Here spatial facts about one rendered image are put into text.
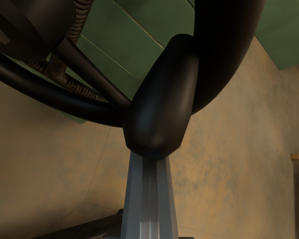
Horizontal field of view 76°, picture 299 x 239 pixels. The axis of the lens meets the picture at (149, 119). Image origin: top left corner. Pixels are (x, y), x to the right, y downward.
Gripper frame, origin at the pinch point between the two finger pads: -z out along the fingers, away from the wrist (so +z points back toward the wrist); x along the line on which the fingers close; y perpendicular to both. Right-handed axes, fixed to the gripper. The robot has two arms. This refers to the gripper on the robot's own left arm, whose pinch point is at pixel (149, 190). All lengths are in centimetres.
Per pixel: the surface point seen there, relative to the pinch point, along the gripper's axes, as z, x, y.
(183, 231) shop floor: -43, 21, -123
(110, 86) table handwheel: -10.9, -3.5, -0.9
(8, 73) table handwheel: -15.5, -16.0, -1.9
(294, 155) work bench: -147, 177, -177
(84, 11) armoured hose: -16.7, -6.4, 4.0
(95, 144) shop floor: -61, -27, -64
